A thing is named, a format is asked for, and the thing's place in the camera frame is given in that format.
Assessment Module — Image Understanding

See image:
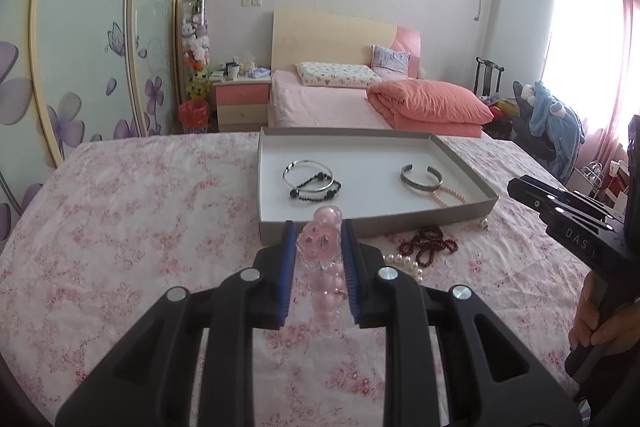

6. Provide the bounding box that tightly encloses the white pearl bracelet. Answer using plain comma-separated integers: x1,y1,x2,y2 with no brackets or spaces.
382,252,426,287

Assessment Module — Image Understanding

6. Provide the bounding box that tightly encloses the dark red bead necklace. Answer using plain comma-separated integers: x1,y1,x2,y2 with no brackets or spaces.
397,224,460,268

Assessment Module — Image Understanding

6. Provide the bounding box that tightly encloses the pink pearl bracelet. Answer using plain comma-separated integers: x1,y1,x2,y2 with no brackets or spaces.
429,185,474,209

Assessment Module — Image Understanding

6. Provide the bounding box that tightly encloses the silver cuff bangle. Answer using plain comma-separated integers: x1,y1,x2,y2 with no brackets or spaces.
399,164,444,193

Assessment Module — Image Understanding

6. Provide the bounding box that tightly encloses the pink chunky bead bracelet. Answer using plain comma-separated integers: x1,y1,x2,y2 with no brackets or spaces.
295,204,350,333

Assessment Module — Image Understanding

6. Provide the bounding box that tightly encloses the black bead bracelet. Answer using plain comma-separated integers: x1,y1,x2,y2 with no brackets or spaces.
288,172,343,202

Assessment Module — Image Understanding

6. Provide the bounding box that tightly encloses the thin silver hoop bangle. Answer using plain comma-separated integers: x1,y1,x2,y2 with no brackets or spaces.
282,159,335,193

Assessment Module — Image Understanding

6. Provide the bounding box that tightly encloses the person's right hand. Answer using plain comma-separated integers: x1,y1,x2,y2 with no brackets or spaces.
568,272,640,355

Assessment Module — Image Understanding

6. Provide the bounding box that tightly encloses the blue plush garment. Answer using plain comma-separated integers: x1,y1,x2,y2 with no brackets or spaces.
528,81,585,183

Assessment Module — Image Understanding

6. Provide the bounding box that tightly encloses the floral pink bedspread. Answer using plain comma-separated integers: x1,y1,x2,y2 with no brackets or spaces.
1,133,586,426

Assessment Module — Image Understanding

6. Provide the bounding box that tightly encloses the pink curtain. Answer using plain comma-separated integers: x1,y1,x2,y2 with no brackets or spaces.
541,0,639,167

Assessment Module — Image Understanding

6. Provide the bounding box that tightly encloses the black wooden chair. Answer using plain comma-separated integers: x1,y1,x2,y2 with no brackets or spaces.
473,56,504,96

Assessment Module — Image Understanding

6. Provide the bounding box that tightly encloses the folded coral duvet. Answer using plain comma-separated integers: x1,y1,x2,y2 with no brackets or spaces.
367,79,494,138

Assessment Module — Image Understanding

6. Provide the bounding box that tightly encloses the grey cardboard tray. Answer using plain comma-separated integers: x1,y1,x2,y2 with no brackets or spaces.
258,128,498,245

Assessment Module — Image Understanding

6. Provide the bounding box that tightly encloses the red lined waste bin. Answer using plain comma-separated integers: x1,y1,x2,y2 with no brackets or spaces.
178,100,209,134

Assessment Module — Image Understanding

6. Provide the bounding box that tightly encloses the purple patterned pillow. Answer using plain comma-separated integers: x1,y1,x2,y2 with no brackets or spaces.
370,44,411,80

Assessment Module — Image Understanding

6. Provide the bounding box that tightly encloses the pink nightstand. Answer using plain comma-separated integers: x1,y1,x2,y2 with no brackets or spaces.
214,78,271,132

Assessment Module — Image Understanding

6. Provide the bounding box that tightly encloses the pink bed sheet mattress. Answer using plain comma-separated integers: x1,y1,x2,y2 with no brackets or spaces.
268,70,393,129

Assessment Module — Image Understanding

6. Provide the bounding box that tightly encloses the white mug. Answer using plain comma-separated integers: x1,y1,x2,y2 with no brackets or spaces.
227,63,240,81

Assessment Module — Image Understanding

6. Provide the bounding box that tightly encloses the floral white pillow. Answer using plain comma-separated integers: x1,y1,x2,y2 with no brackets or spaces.
296,62,382,89

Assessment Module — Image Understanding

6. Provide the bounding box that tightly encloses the plush toy display tube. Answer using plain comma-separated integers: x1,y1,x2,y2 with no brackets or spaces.
178,0,210,100

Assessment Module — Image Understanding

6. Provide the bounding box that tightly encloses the cream pink headboard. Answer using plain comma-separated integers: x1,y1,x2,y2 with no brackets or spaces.
271,9,422,78

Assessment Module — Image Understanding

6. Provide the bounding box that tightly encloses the sliding floral wardrobe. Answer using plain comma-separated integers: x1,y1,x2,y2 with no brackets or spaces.
1,0,179,236

